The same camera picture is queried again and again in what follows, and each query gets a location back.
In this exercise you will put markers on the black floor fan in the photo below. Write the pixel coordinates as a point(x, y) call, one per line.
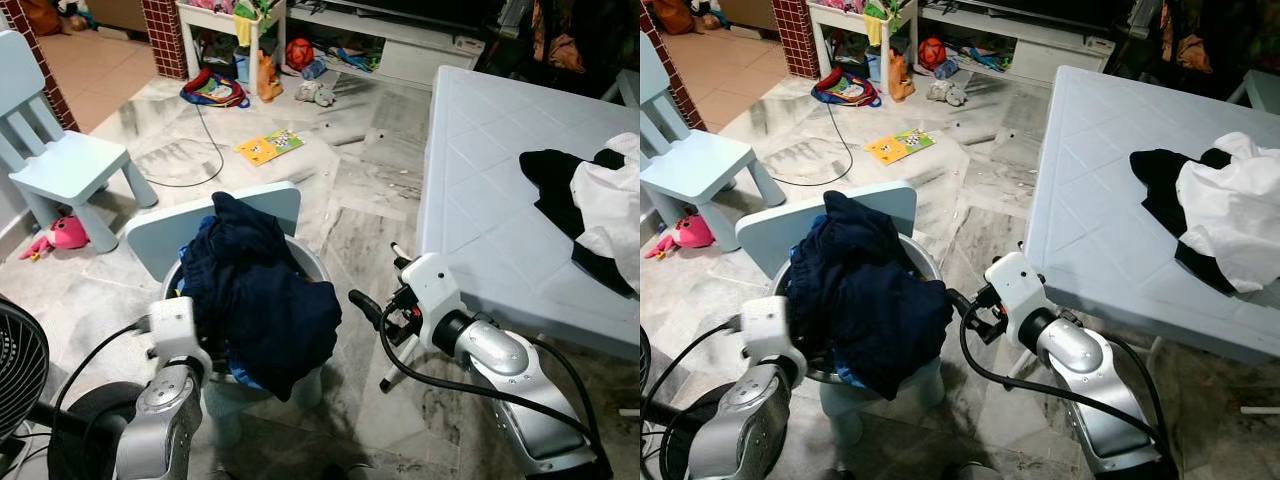
point(20, 360)

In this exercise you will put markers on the blue red kids bag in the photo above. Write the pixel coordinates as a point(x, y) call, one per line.
point(847, 90)
point(215, 90)

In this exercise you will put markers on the white plastic folding table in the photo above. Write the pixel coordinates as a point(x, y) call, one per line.
point(1110, 200)
point(500, 200)

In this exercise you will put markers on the white kids play table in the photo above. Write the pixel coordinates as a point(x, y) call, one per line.
point(822, 30)
point(190, 30)

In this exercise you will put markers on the green cloth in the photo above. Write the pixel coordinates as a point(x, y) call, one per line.
point(255, 8)
point(880, 8)

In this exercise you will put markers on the steel basin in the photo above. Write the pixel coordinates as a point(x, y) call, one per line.
point(925, 262)
point(315, 265)

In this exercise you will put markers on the grey plush toy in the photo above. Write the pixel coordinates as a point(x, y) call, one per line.
point(315, 94)
point(947, 93)

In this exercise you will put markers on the orange red ball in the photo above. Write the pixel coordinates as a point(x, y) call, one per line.
point(932, 54)
point(300, 54)

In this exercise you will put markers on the pink plush toy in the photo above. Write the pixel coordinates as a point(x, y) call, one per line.
point(65, 235)
point(690, 233)

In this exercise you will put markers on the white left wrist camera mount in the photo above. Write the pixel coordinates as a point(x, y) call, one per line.
point(768, 330)
point(175, 330)

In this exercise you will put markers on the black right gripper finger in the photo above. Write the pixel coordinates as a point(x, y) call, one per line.
point(960, 302)
point(401, 256)
point(365, 305)

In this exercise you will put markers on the white television stand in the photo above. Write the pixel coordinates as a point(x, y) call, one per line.
point(1050, 55)
point(420, 55)

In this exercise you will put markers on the orange plush toy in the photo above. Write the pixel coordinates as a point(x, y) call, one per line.
point(268, 80)
point(900, 78)

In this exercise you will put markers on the pink bag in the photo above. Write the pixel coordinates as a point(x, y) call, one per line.
point(210, 4)
point(840, 4)

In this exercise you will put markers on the yellow picture book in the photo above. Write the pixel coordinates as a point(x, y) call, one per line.
point(270, 147)
point(900, 146)

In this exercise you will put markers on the peach cloth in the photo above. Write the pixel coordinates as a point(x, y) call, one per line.
point(1193, 55)
point(565, 55)

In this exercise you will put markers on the white shirt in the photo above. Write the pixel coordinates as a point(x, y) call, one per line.
point(605, 200)
point(1230, 210)

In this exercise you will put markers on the navy blue garment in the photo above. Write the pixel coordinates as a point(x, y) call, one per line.
point(870, 300)
point(260, 300)

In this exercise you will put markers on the small white plastic table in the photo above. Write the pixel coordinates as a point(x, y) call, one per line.
point(620, 85)
point(1260, 90)

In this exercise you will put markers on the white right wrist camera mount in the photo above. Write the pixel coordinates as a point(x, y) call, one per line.
point(432, 290)
point(1015, 288)

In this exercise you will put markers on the black garment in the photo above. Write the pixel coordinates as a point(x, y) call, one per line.
point(550, 180)
point(1160, 180)

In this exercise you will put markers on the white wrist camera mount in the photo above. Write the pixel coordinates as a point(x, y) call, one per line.
point(1015, 288)
point(432, 290)
point(768, 330)
point(175, 330)

